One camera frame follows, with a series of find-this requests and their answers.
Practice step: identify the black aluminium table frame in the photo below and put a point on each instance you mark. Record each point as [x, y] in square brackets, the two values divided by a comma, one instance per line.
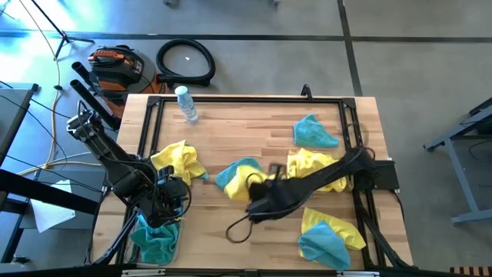
[250, 99]

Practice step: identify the white paper sheet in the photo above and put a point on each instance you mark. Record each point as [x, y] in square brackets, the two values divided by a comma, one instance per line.
[50, 215]

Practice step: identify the black tripod stand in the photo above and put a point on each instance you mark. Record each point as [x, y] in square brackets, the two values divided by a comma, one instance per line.
[66, 38]

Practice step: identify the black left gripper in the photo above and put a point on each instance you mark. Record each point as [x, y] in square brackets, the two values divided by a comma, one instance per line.
[169, 200]

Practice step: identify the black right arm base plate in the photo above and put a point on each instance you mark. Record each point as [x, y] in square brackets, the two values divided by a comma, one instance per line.
[388, 177]

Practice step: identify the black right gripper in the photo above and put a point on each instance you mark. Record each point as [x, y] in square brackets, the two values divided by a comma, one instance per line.
[273, 204]

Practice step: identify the orange and black shop vacuum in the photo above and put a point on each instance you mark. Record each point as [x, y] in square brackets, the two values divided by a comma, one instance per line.
[119, 69]

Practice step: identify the pale blue air freshener bottle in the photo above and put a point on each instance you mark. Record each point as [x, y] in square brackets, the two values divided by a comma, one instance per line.
[186, 105]

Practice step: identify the black clamp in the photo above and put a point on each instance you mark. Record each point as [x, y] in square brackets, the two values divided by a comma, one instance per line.
[306, 89]

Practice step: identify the grey side table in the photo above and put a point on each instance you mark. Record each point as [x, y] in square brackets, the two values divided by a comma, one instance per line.
[11, 111]

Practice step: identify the clear plastic basket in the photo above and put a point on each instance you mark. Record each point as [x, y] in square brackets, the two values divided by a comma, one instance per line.
[183, 238]

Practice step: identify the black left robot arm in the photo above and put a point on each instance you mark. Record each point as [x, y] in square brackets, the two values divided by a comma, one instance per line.
[104, 150]

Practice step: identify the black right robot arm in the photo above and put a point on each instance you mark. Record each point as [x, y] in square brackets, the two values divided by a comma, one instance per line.
[326, 173]

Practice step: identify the black metal stand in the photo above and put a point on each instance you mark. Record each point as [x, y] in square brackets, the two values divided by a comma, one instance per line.
[38, 190]

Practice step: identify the silver metal bracket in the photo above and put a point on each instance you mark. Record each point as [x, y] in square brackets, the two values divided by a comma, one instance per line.
[357, 273]
[144, 272]

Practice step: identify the blue-grey metal table frame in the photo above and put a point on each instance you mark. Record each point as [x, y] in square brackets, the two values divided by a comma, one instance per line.
[463, 181]

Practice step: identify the orange black striped strip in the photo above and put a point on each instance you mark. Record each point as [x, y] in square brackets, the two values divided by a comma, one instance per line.
[471, 271]

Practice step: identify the black vacuum wand tube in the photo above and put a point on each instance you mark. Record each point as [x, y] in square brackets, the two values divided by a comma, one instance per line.
[96, 104]
[80, 70]

